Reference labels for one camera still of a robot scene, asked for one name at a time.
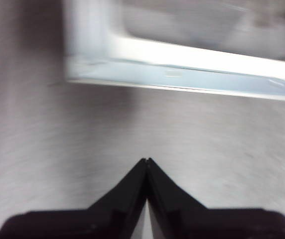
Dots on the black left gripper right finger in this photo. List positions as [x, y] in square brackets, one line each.
[197, 221]

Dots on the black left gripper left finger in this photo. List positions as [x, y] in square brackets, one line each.
[102, 221]

